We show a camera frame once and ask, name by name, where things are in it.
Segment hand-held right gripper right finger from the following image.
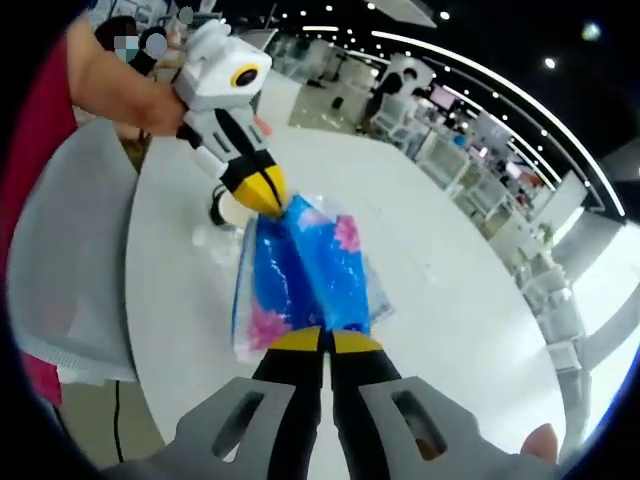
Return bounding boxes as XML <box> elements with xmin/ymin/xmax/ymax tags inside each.
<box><xmin>329</xmin><ymin>329</ymin><xmax>559</xmax><ymax>480</ymax></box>

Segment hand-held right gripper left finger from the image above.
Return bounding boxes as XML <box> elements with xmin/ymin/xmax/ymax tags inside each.
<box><xmin>169</xmin><ymin>326</ymin><xmax>326</xmax><ymax>480</ymax></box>

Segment blue pink plastic packet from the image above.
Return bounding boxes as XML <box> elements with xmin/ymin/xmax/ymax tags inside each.
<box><xmin>231</xmin><ymin>192</ymin><xmax>397</xmax><ymax>365</ymax></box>

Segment person's left hand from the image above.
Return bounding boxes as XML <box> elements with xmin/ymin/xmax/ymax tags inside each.
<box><xmin>127</xmin><ymin>82</ymin><xmax>187</xmax><ymax>140</ymax></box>

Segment person's right hand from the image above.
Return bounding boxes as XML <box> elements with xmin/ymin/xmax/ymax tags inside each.
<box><xmin>519</xmin><ymin>423</ymin><xmax>560</xmax><ymax>466</ymax></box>

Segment white table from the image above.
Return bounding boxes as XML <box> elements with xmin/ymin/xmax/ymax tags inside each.
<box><xmin>124</xmin><ymin>124</ymin><xmax>569</xmax><ymax>480</ymax></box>

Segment person's red shirt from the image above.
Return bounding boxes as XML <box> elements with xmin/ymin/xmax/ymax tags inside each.
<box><xmin>0</xmin><ymin>29</ymin><xmax>79</xmax><ymax>407</ymax></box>

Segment curved ceiling light strip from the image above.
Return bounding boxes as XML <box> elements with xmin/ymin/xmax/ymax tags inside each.
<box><xmin>372</xmin><ymin>29</ymin><xmax>627</xmax><ymax>217</ymax></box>

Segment computer monitor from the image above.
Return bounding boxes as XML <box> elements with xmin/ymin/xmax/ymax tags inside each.
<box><xmin>430</xmin><ymin>84</ymin><xmax>459</xmax><ymax>112</ymax></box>

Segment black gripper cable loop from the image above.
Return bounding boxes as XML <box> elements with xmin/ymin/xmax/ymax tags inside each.
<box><xmin>208</xmin><ymin>183</ymin><xmax>228</xmax><ymax>227</ymax></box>

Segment thin black cable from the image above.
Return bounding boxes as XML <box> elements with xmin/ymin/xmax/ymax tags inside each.
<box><xmin>113</xmin><ymin>379</ymin><xmax>125</xmax><ymax>464</ymax></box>

